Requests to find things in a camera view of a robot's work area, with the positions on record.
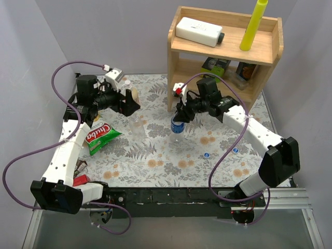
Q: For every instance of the black orange small box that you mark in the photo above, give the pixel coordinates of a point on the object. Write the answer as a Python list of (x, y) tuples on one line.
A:
[(245, 70)]

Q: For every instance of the clear bottle on shelf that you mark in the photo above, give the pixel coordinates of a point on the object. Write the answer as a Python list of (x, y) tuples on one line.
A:
[(238, 81)]

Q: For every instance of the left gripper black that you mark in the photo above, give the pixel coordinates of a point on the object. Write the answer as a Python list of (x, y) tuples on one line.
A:
[(124, 102)]

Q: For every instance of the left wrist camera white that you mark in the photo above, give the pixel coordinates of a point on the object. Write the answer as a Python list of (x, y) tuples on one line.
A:
[(114, 77)]

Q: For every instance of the beige pump soap bottle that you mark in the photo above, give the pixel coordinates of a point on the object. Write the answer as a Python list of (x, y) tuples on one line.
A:
[(129, 85)]

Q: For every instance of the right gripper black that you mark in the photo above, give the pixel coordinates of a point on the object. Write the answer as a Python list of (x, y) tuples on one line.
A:
[(185, 110)]

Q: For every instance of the green Chuba cassava chips bag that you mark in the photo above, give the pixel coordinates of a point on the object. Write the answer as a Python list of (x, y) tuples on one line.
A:
[(99, 136)]

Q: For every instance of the clear empty plastic bottle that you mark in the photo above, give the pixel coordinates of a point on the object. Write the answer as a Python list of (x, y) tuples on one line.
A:
[(137, 127)]

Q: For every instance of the yellow plastic tube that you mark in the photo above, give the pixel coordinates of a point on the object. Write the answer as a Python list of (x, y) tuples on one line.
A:
[(253, 25)]

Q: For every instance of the floral patterned table mat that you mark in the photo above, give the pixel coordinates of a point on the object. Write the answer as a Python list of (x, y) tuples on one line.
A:
[(158, 162)]

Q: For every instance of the blue label water bottle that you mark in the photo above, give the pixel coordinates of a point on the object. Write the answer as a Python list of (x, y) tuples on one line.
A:
[(177, 131)]

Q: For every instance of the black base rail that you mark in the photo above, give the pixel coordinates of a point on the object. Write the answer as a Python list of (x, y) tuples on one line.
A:
[(171, 202)]

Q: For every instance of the aluminium frame rail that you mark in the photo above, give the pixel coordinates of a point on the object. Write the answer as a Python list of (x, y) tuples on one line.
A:
[(276, 198)]

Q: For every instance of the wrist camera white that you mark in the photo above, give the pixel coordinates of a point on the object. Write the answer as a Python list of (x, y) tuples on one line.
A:
[(180, 91), (114, 77)]

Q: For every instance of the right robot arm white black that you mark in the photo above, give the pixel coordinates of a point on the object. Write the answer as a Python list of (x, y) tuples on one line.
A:
[(280, 156)]

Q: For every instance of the red white small carton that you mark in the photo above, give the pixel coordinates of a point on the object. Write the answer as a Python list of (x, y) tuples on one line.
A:
[(80, 180)]

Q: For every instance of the wooden two-tier shelf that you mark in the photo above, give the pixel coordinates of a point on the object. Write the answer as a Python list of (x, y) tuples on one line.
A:
[(265, 52)]

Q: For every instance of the green black small box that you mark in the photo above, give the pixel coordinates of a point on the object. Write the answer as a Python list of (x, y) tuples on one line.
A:
[(215, 65)]

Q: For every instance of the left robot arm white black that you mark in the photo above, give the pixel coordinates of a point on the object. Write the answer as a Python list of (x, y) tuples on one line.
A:
[(55, 191)]

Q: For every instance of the white rectangular plastic jug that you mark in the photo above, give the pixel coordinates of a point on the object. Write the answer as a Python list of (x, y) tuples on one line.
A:
[(200, 32)]

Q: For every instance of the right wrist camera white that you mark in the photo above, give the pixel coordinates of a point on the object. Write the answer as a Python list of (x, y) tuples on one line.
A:
[(180, 91)]

